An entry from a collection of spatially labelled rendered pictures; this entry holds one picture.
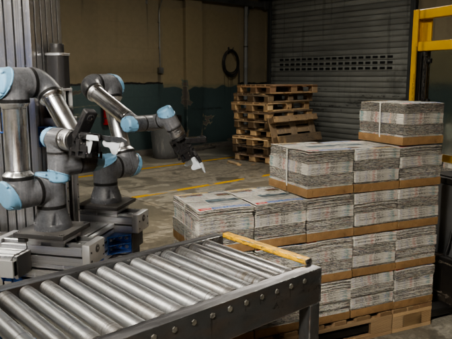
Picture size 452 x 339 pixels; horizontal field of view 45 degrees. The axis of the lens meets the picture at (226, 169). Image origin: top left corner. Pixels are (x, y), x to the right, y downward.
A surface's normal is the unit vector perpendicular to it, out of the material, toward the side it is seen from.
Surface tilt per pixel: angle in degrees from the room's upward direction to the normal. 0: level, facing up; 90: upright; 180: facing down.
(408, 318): 90
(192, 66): 90
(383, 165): 90
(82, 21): 90
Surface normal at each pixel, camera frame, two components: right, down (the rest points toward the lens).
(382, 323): 0.41, 0.15
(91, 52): 0.66, 0.12
